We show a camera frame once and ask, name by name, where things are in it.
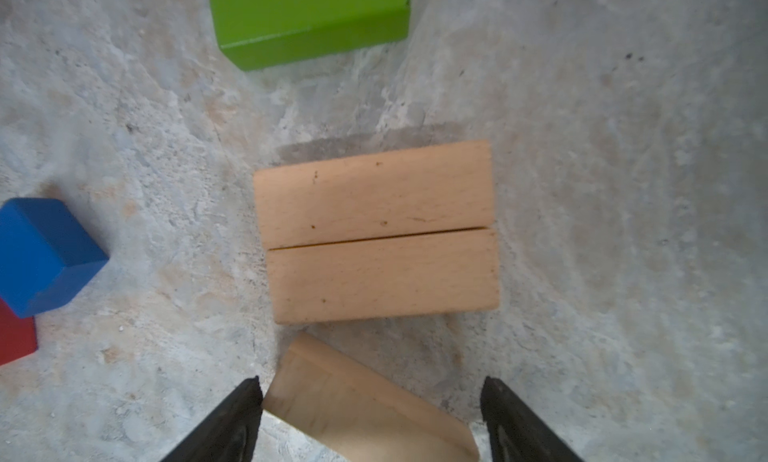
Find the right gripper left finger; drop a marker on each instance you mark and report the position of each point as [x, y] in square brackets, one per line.
[229, 433]

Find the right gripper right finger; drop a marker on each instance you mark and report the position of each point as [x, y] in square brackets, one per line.
[516, 432]

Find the natural wood block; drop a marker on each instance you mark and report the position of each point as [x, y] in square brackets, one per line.
[357, 412]
[403, 276]
[401, 192]

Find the green wood block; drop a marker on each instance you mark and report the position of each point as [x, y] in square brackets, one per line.
[255, 34]

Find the red wood cube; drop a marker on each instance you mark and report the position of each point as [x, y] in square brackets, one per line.
[18, 336]

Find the blue wood cube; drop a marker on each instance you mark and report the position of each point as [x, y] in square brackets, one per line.
[47, 256]

